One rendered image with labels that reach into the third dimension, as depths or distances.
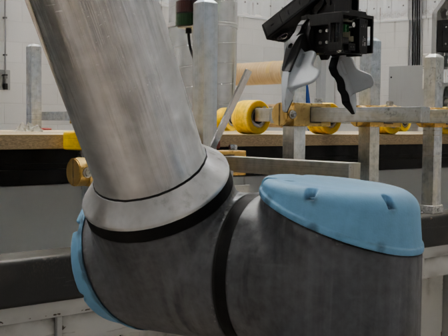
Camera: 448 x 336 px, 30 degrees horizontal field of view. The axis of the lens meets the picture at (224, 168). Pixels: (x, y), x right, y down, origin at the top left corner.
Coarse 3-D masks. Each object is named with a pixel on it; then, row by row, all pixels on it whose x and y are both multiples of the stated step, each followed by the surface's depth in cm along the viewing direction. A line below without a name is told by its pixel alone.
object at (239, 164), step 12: (228, 156) 164; (240, 156) 164; (240, 168) 161; (252, 168) 158; (264, 168) 156; (276, 168) 153; (288, 168) 151; (300, 168) 149; (312, 168) 146; (324, 168) 144; (336, 168) 142; (348, 168) 140; (360, 168) 142
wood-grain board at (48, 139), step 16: (0, 144) 152; (16, 144) 154; (32, 144) 157; (48, 144) 159; (224, 144) 187; (240, 144) 190; (256, 144) 193; (272, 144) 197; (320, 144) 207; (336, 144) 211; (352, 144) 215; (384, 144) 224; (400, 144) 228; (416, 144) 233
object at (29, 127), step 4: (20, 124) 184; (24, 124) 185; (28, 124) 186; (32, 124) 188; (16, 128) 187; (20, 128) 183; (24, 128) 183; (28, 128) 185; (32, 128) 186; (36, 128) 184; (40, 128) 185
